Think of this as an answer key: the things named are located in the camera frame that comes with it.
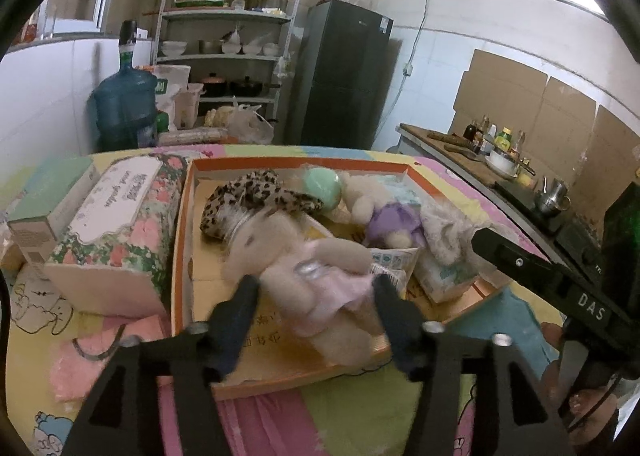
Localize black cooking pot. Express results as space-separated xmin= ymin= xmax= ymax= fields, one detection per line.
xmin=229 ymin=76 xmax=281 ymax=97

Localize blue water jug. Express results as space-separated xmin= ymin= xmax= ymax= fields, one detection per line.
xmin=91 ymin=52 xmax=160 ymax=152

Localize grey metal shelf rack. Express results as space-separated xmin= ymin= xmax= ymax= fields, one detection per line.
xmin=152 ymin=0 xmax=306 ymax=137

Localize floral tissue box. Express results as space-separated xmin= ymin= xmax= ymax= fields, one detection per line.
xmin=44 ymin=156 xmax=190 ymax=319

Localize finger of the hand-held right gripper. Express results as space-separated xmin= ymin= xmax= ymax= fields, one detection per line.
xmin=471 ymin=227 xmax=571 ymax=302

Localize white sack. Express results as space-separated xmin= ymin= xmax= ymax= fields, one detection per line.
xmin=152 ymin=65 xmax=192 ymax=129

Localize white tissue pack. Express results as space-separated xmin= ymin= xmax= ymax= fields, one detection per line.
xmin=372 ymin=175 xmax=426 ymax=209

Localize mint green round cushion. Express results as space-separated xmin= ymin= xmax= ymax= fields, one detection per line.
xmin=301 ymin=167 xmax=343 ymax=212

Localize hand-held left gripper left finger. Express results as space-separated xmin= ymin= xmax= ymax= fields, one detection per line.
xmin=62 ymin=275 xmax=262 ymax=456

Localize black induction cooker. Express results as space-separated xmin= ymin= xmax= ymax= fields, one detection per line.
xmin=494 ymin=178 xmax=573 ymax=232

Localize orange cardboard box tray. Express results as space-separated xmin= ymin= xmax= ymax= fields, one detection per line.
xmin=170 ymin=156 xmax=511 ymax=402

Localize plush bear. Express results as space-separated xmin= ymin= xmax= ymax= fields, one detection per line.
xmin=220 ymin=213 xmax=396 ymax=367
xmin=340 ymin=175 xmax=426 ymax=249

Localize cardboard wall sheets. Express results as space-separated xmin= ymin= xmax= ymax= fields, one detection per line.
xmin=450 ymin=48 xmax=640 ymax=237

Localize black water pump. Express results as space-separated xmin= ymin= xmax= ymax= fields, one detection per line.
xmin=118 ymin=20 xmax=137 ymax=55

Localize plastic bag with food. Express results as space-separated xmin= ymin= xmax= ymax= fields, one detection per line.
xmin=205 ymin=97 xmax=276 ymax=144

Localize clear wrapped bundle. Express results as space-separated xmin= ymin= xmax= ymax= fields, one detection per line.
xmin=157 ymin=127 xmax=227 ymax=147

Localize kitchen counter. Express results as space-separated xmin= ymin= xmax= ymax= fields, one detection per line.
xmin=397 ymin=123 xmax=601 ymax=262

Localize white bowl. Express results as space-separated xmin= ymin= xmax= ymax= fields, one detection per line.
xmin=484 ymin=150 xmax=520 ymax=179

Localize green cardboard box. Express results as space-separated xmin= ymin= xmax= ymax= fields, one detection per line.
xmin=6 ymin=156 xmax=101 ymax=264

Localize metal kettle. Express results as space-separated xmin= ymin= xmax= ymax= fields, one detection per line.
xmin=535 ymin=177 xmax=572 ymax=216

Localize translucent plastic container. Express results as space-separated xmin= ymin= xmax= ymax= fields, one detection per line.
xmin=175 ymin=83 xmax=207 ymax=131

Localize leopard print cloth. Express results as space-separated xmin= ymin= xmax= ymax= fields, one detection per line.
xmin=200 ymin=168 xmax=323 ymax=242

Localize grey fuzzy cloth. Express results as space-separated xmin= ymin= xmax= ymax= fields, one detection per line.
xmin=420 ymin=201 xmax=501 ymax=267

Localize wooden rolling pin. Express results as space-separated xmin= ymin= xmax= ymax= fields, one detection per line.
xmin=427 ymin=131 xmax=473 ymax=147

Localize clear pack with blue print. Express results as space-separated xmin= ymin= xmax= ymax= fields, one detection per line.
xmin=367 ymin=246 xmax=421 ymax=297

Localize dark refrigerator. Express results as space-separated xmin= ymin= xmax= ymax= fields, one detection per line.
xmin=287 ymin=0 xmax=393 ymax=152

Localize person's right hand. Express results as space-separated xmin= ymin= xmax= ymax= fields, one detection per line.
xmin=567 ymin=378 xmax=631 ymax=447

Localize green floral tissue pack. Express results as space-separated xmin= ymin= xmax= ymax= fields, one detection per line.
xmin=415 ymin=251 xmax=493 ymax=304

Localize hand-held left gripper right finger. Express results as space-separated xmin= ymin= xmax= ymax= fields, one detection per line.
xmin=371 ymin=275 xmax=576 ymax=456

